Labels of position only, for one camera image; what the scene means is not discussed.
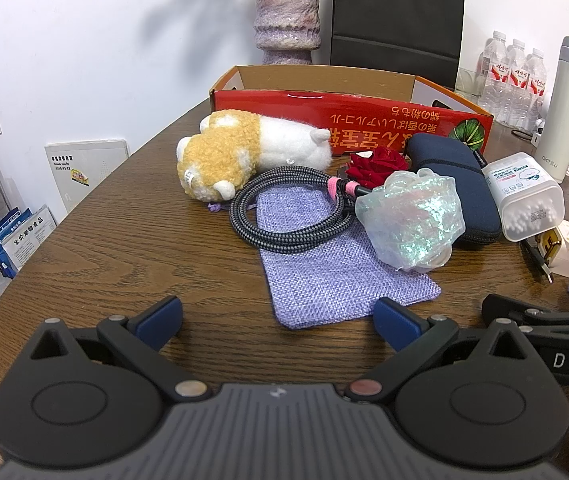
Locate cotton swab box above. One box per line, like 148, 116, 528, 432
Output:
482, 152, 565, 244

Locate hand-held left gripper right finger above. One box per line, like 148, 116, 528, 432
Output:
347, 297, 541, 404

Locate red cardboard box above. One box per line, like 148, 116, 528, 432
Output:
209, 65, 494, 157

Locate navy zip case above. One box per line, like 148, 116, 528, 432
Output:
407, 133, 503, 250

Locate black paper bag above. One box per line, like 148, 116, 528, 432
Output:
330, 0, 466, 92

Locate blue white packets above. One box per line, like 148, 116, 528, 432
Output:
0, 205, 58, 279

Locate purple woven pouch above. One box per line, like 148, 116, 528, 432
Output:
256, 187, 442, 331

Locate white thermos bottle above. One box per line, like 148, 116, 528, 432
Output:
535, 36, 569, 184

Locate red artificial rose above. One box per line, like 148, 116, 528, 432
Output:
345, 147, 410, 189

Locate yellow white plush dog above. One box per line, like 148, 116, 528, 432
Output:
175, 110, 333, 205

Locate purple ceramic vase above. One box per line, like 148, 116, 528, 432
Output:
254, 0, 321, 66

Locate grey braided cable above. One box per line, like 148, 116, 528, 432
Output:
229, 164, 381, 254

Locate wooden desktop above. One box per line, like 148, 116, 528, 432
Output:
2, 92, 569, 480

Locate black cable connector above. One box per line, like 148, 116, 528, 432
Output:
519, 237, 555, 284

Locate pack of water bottles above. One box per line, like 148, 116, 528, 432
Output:
475, 30, 550, 129

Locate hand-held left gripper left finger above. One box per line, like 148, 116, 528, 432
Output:
25, 295, 206, 404

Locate white wall panel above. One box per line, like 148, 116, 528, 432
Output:
44, 139, 130, 219

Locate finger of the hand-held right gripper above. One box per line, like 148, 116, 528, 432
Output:
481, 294, 569, 335

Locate iridescent bath puff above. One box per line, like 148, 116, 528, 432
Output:
355, 170, 466, 274

